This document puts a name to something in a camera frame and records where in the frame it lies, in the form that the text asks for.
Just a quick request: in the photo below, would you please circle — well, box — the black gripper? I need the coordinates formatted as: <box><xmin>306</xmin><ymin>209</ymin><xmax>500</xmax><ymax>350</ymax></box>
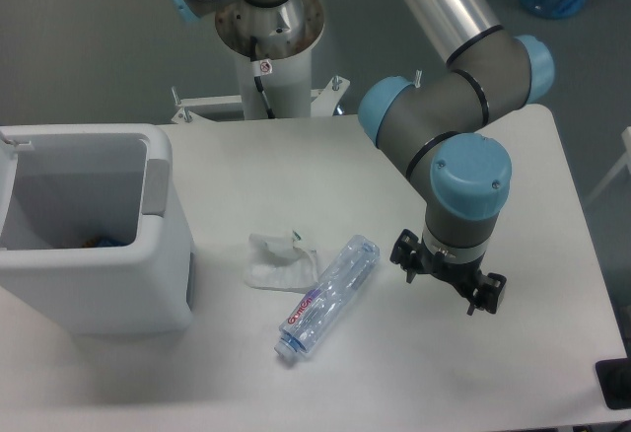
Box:
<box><xmin>389</xmin><ymin>229</ymin><xmax>507</xmax><ymax>315</ymax></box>

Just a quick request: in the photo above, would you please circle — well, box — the clear plastic water bottle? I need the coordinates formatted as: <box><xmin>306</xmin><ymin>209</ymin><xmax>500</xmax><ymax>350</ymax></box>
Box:
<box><xmin>274</xmin><ymin>235</ymin><xmax>381</xmax><ymax>364</ymax></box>

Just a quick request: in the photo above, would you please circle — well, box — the white tissue wrapper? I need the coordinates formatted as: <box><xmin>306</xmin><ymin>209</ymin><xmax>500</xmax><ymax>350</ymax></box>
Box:
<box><xmin>243</xmin><ymin>231</ymin><xmax>320</xmax><ymax>293</ymax></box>

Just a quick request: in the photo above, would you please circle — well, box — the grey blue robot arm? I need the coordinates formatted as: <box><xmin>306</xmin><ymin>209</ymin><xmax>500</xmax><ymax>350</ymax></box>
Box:
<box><xmin>173</xmin><ymin>0</ymin><xmax>554</xmax><ymax>313</ymax></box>

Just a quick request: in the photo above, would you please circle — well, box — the trash inside can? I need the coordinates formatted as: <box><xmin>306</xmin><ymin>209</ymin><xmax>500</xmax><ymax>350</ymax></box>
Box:
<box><xmin>82</xmin><ymin>237</ymin><xmax>124</xmax><ymax>249</ymax></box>

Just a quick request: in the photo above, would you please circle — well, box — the white plastic trash can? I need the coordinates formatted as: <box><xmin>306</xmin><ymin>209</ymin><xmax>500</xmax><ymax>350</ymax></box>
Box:
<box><xmin>1</xmin><ymin>123</ymin><xmax>194</xmax><ymax>334</ymax></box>

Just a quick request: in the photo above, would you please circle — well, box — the black device at table edge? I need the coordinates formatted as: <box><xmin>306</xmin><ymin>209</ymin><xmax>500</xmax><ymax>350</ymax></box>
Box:
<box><xmin>596</xmin><ymin>358</ymin><xmax>630</xmax><ymax>410</ymax></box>

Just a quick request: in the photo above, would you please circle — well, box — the white frame at right edge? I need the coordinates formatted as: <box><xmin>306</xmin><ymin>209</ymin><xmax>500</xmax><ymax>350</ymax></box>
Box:
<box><xmin>585</xmin><ymin>126</ymin><xmax>631</xmax><ymax>206</ymax></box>

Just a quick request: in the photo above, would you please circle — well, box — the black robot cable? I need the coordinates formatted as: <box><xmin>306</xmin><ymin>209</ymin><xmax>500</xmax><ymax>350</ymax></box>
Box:
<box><xmin>235</xmin><ymin>0</ymin><xmax>277</xmax><ymax>120</ymax></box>

